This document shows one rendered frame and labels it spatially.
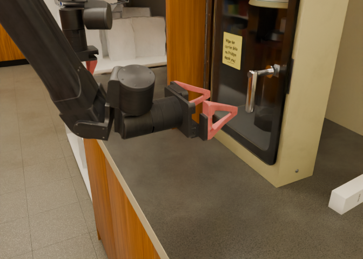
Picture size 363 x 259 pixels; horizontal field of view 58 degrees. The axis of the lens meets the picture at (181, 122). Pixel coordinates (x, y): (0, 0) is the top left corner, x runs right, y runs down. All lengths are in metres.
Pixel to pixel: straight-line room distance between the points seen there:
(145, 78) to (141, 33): 1.39
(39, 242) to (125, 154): 1.29
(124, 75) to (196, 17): 0.48
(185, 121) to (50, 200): 1.88
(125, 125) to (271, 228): 0.34
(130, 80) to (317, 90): 0.40
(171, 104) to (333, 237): 0.39
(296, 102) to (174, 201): 0.33
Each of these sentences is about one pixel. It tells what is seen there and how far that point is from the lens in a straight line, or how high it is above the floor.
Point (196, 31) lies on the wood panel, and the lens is 0.95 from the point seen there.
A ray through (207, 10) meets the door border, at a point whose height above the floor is 1.29.
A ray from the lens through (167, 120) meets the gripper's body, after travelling 0.56.
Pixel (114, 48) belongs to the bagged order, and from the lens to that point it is 1.84.
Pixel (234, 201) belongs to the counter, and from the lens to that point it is 0.73.
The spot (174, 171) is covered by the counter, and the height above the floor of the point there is 0.94.
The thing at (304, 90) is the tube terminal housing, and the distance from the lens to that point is 0.71.
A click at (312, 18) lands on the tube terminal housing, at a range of 0.67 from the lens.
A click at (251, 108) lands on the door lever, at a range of 0.69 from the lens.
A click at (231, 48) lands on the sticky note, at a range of 0.81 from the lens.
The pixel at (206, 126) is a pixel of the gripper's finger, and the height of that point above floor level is 1.15.
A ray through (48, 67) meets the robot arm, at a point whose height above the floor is 1.27.
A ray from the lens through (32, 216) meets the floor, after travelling 2.30.
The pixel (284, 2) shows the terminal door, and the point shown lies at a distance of 0.66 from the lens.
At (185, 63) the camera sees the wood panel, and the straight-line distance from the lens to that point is 0.95.
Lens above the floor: 1.40
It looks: 26 degrees down
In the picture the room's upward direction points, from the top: straight up
